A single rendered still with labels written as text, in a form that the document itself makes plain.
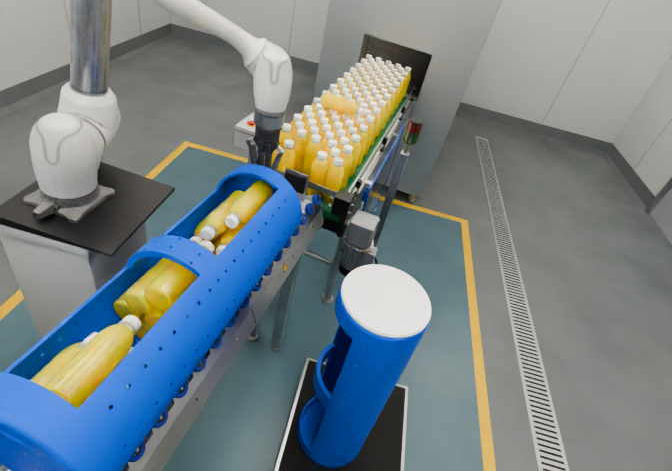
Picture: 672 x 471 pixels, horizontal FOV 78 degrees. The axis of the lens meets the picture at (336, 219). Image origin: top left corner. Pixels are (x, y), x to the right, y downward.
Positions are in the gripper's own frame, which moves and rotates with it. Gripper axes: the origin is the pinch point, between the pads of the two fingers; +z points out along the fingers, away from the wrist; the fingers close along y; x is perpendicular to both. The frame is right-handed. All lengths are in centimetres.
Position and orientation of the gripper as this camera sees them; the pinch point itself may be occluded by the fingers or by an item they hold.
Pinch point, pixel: (262, 180)
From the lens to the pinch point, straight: 138.6
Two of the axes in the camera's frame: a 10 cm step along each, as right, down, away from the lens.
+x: -3.3, 5.4, -7.8
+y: -9.2, -3.5, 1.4
